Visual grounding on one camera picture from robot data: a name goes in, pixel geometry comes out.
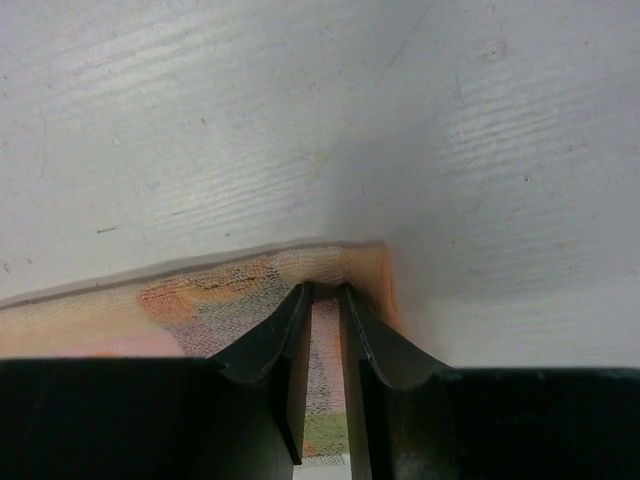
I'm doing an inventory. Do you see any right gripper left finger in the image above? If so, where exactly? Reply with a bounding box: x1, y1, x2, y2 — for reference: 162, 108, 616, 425
1, 283, 313, 479

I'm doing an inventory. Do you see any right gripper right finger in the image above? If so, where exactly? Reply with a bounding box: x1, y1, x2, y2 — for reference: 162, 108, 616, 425
338, 285, 639, 479

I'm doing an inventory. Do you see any colourful polka dot towel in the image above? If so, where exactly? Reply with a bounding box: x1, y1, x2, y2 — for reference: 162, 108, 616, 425
1, 246, 398, 469

